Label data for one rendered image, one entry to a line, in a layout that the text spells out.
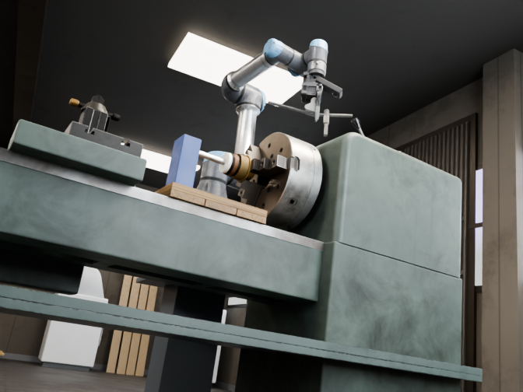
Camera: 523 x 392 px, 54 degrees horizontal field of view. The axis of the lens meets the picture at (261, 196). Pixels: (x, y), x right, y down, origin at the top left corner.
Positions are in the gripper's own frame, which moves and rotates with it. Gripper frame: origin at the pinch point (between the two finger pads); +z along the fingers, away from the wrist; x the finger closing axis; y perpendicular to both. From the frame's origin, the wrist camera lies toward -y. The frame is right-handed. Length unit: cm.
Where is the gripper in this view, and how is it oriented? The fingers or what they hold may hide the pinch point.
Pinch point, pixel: (317, 118)
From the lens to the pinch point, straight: 202.4
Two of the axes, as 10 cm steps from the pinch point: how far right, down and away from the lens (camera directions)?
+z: -1.2, 9.3, -3.5
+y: -9.9, -0.9, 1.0
